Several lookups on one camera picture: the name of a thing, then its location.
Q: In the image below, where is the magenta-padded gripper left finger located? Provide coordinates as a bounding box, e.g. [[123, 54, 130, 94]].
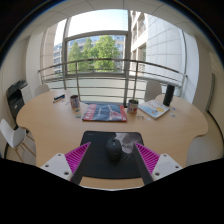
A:
[[40, 142, 92, 186]]

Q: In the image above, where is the metal balcony railing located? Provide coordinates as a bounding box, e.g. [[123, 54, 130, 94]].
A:
[[38, 58, 188, 106]]

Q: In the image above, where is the tall black cylindrical bottle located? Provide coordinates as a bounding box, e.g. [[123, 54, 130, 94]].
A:
[[162, 84, 176, 107]]

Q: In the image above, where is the black and white printer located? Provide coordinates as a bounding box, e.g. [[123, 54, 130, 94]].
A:
[[6, 79, 29, 121]]

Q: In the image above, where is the red and blue magazine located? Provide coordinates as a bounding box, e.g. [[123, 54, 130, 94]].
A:
[[81, 103, 128, 123]]

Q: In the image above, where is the light blue picture book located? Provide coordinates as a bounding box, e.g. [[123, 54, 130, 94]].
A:
[[138, 99, 171, 120]]

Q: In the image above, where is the white mug with plant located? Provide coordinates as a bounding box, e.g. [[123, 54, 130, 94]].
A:
[[126, 98, 139, 115]]

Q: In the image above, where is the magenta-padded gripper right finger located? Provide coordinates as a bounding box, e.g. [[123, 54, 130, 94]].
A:
[[132, 142, 184, 186]]

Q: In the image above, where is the dark blue stapler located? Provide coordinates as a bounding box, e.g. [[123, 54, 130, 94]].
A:
[[53, 93, 67, 103]]

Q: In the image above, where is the black computer mouse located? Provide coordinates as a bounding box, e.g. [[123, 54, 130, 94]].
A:
[[105, 137, 124, 163]]

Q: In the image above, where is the printed white mug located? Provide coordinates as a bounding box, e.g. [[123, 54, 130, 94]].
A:
[[69, 94, 80, 109]]

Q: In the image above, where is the black horse-print mouse pad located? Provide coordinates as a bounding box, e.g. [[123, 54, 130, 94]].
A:
[[77, 130, 145, 180]]

